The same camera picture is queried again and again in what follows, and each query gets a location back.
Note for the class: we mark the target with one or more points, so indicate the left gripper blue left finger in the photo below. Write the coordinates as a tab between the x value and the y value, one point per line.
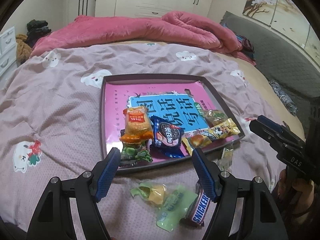
104	172

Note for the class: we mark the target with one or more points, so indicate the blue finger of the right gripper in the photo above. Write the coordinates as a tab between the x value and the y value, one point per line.
272	139
266	125

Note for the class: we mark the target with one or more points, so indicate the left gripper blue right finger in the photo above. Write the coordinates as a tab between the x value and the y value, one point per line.
208	174

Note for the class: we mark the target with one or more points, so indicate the clear red snack packet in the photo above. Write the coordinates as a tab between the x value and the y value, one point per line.
225	162

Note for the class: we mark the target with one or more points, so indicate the yellow cow bread packet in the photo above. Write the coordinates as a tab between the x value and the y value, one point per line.
208	136

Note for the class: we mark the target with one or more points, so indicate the green pea snack packet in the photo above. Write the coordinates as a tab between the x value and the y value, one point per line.
134	153

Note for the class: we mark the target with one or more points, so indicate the brown Snickers bar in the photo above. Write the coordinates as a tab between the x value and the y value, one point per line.
197	211

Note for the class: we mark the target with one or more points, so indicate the clear green pastry packet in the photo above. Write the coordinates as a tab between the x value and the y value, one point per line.
214	117

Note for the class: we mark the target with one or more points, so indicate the blue Oreo packet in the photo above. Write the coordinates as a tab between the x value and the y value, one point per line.
167	137

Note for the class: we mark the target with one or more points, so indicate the orange rice cracker packet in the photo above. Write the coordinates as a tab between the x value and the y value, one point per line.
137	125

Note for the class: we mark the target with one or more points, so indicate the person's right hand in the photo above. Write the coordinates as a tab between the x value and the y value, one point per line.
298	204

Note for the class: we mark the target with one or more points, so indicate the dark patterned pillow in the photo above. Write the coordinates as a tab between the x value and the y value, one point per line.
284	97

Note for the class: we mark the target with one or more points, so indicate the light green mooncake packet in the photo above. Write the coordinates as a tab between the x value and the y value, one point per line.
172	203

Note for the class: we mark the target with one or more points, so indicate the grey padded headboard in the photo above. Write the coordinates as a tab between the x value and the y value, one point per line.
276	58

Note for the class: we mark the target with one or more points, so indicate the shallow dark cardboard box tray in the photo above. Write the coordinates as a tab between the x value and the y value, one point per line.
159	159

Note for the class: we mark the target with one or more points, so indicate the folded colourful clothes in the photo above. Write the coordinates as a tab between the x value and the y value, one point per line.
245	45

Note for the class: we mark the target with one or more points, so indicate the pink Chinese workbook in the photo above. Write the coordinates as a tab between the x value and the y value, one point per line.
177	101

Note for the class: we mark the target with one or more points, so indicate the pink quilt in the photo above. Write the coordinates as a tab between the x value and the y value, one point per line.
174	27

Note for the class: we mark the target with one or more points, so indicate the brown plush toy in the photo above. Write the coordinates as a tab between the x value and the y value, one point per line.
23	51

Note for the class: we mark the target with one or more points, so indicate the white drawer cabinet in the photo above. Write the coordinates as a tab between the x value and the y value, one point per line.
8	51

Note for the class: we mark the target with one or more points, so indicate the pile of dark clothes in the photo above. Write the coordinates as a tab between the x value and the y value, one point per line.
36	30

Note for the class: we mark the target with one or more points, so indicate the flower tree wall painting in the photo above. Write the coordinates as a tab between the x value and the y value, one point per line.
284	17

